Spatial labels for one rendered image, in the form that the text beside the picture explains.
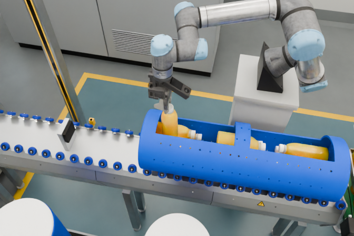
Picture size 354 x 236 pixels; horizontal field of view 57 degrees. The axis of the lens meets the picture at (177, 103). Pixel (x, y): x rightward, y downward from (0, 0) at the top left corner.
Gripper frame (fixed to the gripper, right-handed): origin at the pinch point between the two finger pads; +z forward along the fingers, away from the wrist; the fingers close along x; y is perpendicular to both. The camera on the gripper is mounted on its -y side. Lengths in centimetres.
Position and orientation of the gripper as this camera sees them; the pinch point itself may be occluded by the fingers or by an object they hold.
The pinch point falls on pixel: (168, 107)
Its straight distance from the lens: 135.0
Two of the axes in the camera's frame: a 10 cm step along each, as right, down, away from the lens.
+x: -1.9, 7.5, -6.3
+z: -0.1, 6.4, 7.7
